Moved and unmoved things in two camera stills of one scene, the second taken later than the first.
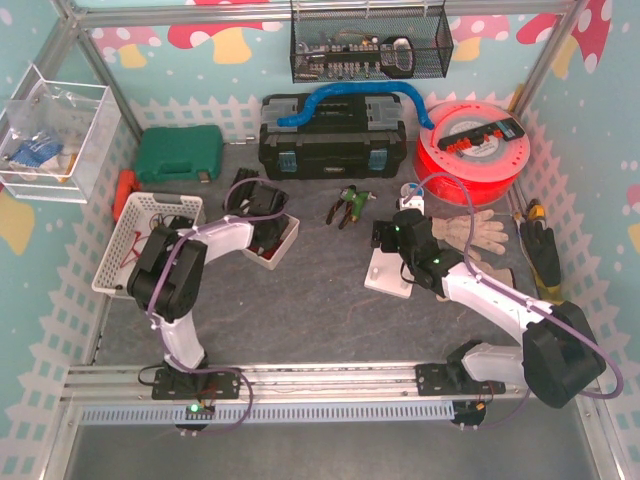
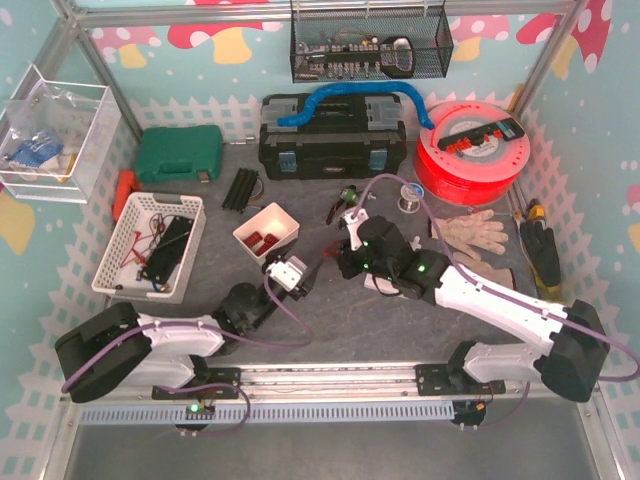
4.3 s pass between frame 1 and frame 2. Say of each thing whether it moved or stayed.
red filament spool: stayed
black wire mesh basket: stayed
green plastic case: stayed
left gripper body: moved
